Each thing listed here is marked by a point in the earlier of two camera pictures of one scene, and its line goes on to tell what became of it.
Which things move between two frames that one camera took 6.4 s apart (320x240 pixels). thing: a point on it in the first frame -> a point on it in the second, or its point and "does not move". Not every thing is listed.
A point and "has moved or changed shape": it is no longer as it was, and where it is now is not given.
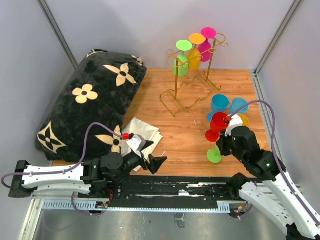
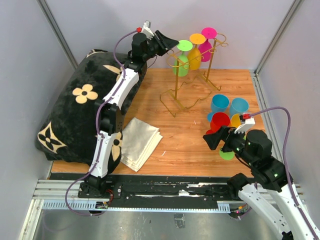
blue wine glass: (220, 104) does not move
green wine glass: (213, 155) has moved or changed shape
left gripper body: (132, 161) -> (155, 47)
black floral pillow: (98, 91) does not move
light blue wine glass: (238, 102) does not move
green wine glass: (182, 45) does not move
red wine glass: (219, 122) does not move
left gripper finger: (147, 143) -> (167, 42)
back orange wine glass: (194, 56) does not move
